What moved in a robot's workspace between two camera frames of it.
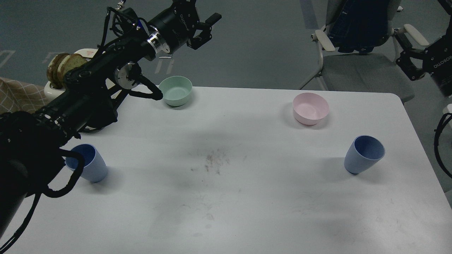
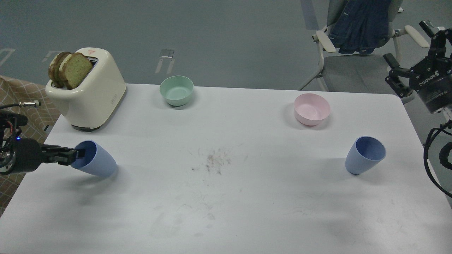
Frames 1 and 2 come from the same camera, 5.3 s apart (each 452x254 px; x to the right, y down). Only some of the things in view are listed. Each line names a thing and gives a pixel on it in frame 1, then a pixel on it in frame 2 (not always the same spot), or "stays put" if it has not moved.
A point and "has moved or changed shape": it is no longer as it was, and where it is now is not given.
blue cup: [364, 152] stays put
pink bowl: [308, 108] stays put
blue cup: [94, 169] has moved or changed shape
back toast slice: [52, 72] stays put
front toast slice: [67, 63] stays put
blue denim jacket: [358, 25] stays put
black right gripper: [437, 61] -> [431, 78]
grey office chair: [378, 71] stays put
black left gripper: [179, 25] -> [29, 153]
